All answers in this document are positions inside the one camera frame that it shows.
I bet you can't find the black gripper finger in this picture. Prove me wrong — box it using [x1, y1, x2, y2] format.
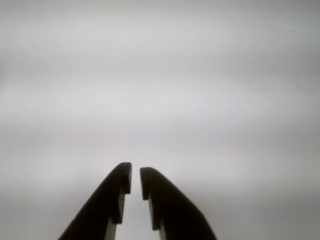
[57, 162, 133, 240]
[139, 166, 218, 240]

